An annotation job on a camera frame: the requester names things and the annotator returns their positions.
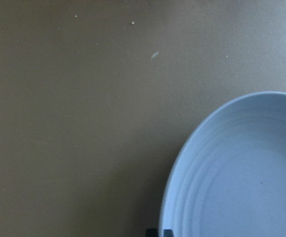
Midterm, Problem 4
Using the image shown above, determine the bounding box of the blue plate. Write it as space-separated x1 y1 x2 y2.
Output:
158 92 286 237

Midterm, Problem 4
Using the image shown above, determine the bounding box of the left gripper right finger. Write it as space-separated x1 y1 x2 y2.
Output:
163 229 174 237

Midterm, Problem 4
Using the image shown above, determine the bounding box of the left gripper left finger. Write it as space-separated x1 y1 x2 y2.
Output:
145 229 157 237

